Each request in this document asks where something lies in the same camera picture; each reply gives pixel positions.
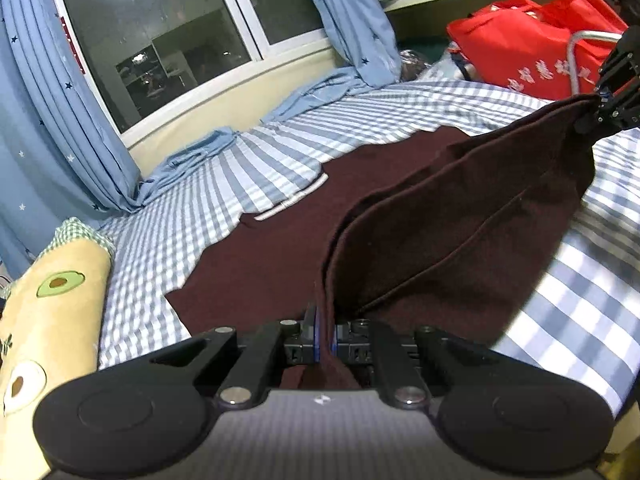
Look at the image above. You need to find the blue star curtain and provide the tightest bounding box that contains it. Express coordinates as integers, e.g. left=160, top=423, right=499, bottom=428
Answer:
left=0, top=0, right=141, bottom=278
left=294, top=0, right=404, bottom=89

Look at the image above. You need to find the right blue star curtain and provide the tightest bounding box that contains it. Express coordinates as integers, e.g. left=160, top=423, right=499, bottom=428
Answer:
left=294, top=0, right=404, bottom=89

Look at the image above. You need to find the silver metal chair frame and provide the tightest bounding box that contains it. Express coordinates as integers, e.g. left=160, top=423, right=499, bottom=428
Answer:
left=566, top=30, right=622, bottom=96

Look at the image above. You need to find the green checked pillow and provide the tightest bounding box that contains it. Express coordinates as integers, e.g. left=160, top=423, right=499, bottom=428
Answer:
left=36, top=217, right=116, bottom=260

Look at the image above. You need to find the white framed window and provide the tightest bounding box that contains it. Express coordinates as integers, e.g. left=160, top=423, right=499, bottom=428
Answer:
left=54, top=0, right=330, bottom=148

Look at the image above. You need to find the blue white checked bedsheet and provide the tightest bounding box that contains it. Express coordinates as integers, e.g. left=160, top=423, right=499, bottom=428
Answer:
left=99, top=80, right=639, bottom=412

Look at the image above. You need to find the left blue star curtain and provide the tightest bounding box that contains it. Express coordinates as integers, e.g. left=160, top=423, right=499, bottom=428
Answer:
left=0, top=0, right=141, bottom=278

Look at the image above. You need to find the red fabric tote bag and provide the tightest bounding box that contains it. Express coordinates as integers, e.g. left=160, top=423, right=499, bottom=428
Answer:
left=447, top=0, right=628, bottom=100

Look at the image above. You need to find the maroon vintage league sweater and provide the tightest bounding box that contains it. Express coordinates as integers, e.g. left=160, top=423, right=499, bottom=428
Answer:
left=164, top=93, right=601, bottom=391

